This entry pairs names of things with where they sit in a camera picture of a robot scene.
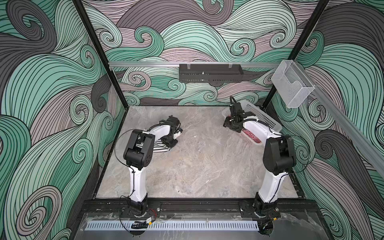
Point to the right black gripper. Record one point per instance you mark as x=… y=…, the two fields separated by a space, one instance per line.
x=226 y=123

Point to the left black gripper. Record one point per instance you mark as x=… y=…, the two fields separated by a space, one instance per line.
x=175 y=142

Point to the black white striped tank top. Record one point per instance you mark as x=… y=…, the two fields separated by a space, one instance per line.
x=161 y=147

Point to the red white striped tank top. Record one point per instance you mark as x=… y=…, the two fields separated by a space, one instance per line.
x=250 y=137

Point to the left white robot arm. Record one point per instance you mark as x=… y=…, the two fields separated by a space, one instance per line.
x=139 y=152

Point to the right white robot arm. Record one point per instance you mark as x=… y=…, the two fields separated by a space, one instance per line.
x=279 y=151

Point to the white plastic laundry basket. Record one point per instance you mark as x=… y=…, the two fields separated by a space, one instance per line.
x=262 y=125

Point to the black perforated wall tray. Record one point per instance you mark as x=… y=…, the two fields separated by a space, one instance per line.
x=213 y=74

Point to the clear plastic wall bin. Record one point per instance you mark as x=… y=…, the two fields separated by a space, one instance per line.
x=293 y=83

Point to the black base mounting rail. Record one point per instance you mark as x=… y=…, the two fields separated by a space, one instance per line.
x=164 y=207

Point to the white slotted cable duct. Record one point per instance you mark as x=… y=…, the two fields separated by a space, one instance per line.
x=176 y=226

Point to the aluminium wall rail right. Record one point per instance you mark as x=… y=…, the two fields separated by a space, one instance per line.
x=374 y=156

